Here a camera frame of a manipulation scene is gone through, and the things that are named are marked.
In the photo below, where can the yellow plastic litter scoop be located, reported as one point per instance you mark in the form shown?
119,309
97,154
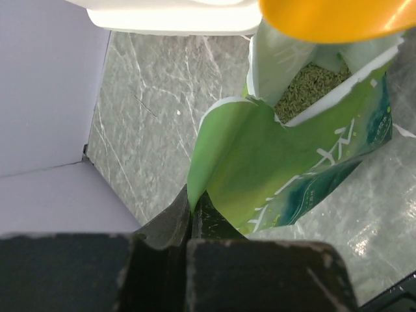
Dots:
338,22

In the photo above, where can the green litter pellets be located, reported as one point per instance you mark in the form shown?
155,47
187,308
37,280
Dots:
309,85

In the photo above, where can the orange and cream litter box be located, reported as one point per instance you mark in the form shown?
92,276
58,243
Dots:
185,19

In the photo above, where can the green cat litter bag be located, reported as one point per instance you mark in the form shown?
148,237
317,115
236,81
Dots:
261,173

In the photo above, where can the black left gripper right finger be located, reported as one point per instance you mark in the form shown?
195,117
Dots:
228,272

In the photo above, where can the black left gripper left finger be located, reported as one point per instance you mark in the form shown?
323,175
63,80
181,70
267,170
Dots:
139,271

